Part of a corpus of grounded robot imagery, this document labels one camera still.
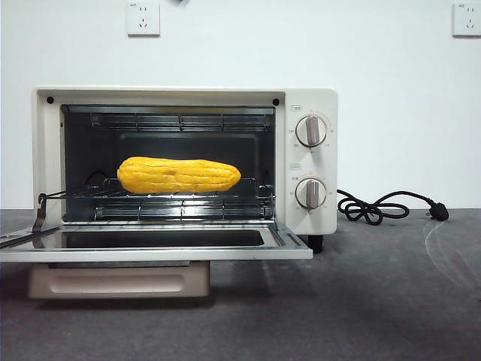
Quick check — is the yellow corn cob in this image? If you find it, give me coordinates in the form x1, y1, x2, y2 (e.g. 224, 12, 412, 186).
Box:
116, 156, 242, 195

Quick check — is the glass oven door with handle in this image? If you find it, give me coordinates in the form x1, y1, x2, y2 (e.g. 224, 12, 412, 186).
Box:
0, 221, 313, 301

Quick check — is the cream Toshiba toaster oven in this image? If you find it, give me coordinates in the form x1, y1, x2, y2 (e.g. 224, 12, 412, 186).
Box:
32, 85, 338, 255

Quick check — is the metal heating element guard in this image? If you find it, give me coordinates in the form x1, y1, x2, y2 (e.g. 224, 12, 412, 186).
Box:
89, 112, 272, 132
93, 205, 272, 222

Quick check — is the cream temperature knob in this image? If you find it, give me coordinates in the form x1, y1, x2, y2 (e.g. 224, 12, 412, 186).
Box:
295, 115, 328, 148

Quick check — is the cream timer knob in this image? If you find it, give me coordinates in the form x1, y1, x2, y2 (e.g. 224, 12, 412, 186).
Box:
295, 177, 328, 210

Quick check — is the white wall socket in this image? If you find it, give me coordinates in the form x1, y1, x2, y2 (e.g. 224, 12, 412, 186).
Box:
126, 2, 162, 38
452, 2, 481, 38

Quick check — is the metal wire oven rack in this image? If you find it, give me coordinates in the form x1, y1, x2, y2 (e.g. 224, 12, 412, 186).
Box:
39, 177, 275, 200

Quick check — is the black oven power cable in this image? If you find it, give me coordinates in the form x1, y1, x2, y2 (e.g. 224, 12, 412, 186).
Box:
337, 189, 450, 226

